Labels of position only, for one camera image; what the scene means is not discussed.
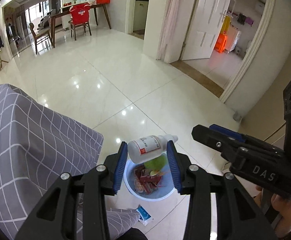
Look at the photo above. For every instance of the white plastic bottle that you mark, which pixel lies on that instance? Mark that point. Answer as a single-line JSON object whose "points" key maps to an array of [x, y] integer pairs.
{"points": [[148, 148]]}

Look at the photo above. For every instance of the white open door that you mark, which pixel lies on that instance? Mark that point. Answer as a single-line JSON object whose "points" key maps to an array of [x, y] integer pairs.
{"points": [[204, 29]]}

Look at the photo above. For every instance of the chair with red cover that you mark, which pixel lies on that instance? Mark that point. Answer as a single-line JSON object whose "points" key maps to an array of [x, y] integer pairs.
{"points": [[80, 17]]}

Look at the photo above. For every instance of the purple grid tablecloth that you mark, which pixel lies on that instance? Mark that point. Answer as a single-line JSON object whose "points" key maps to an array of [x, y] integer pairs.
{"points": [[37, 145]]}

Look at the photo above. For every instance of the wooden dining chair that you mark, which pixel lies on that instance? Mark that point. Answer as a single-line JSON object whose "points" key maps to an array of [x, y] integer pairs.
{"points": [[41, 36]]}

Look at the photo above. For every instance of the person's right hand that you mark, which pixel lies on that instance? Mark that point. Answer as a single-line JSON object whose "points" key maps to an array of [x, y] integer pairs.
{"points": [[283, 206]]}

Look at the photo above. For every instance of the blue white wrapper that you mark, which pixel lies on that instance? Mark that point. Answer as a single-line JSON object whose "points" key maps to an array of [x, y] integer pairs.
{"points": [[144, 217]]}

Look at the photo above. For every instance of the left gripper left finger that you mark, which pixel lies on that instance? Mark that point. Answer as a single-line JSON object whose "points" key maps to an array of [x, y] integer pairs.
{"points": [[55, 215]]}

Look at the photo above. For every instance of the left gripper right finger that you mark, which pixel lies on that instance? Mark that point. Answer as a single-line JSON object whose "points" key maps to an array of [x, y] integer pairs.
{"points": [[238, 216]]}

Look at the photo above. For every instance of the orange plastic stool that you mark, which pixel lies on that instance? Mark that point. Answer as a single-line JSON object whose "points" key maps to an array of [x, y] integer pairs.
{"points": [[221, 43]]}

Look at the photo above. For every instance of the green fruit in bin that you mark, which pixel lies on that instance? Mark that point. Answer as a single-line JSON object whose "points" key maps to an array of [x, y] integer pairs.
{"points": [[156, 164]]}

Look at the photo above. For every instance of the pink door curtain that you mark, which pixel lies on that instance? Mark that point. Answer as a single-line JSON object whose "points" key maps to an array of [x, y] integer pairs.
{"points": [[172, 33]]}

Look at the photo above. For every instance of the light blue trash bin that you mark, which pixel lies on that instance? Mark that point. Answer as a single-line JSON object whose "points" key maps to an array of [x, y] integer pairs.
{"points": [[148, 184]]}

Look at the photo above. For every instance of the wooden dining table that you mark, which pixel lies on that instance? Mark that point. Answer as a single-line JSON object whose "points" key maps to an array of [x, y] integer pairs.
{"points": [[65, 11]]}

